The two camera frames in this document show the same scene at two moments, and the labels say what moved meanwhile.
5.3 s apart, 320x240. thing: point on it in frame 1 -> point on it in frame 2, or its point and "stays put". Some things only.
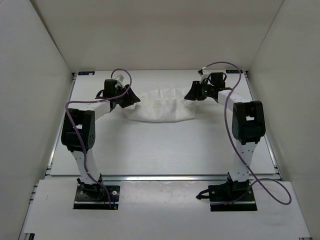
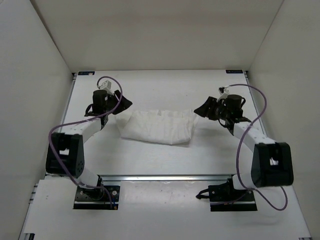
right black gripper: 194,93 -> 206,109
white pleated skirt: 164,105 -> 170,127
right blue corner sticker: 234,71 stays put
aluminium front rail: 165,178 stays put
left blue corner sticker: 88,73 stays put
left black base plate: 94,197 stays put
